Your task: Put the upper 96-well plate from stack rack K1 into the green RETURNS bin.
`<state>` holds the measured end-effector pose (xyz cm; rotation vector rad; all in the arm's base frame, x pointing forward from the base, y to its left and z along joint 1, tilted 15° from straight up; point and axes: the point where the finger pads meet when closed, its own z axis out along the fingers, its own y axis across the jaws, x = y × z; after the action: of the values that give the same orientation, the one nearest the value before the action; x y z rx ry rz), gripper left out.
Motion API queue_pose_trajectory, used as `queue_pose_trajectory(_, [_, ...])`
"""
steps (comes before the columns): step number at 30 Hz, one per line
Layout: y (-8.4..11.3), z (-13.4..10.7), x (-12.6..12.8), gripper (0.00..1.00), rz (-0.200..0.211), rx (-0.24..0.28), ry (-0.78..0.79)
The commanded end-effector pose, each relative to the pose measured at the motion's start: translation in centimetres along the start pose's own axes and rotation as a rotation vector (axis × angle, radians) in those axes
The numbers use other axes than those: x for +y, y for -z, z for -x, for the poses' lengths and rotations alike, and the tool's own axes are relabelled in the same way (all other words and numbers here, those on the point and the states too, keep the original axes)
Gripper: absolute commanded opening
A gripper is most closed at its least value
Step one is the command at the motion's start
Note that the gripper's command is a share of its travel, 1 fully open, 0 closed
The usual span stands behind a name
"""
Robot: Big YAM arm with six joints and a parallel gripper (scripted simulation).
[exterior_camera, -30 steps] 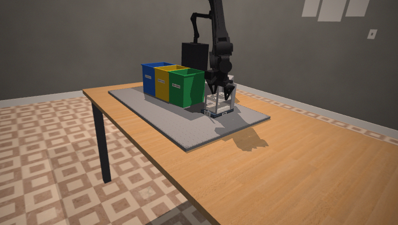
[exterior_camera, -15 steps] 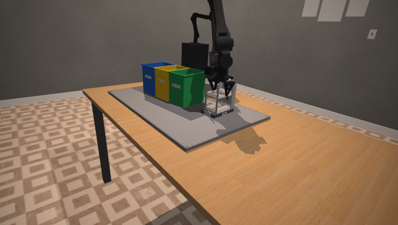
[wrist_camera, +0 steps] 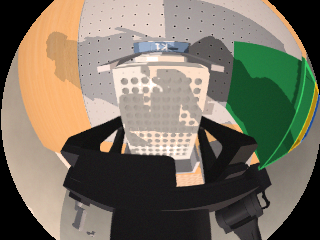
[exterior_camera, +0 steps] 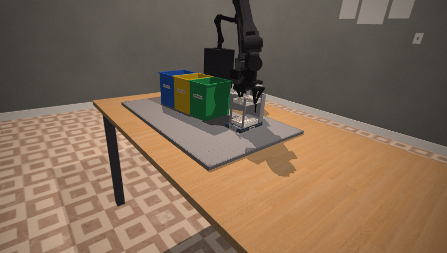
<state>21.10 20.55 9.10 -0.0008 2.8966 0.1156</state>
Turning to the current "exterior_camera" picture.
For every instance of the green open-top bin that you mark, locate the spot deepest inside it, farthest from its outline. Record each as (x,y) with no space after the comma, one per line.
(209,98)

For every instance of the blue open-top bin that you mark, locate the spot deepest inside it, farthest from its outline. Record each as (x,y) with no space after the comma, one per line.
(167,85)

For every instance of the yellow open bin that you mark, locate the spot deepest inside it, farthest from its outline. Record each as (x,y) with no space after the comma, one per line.
(182,90)

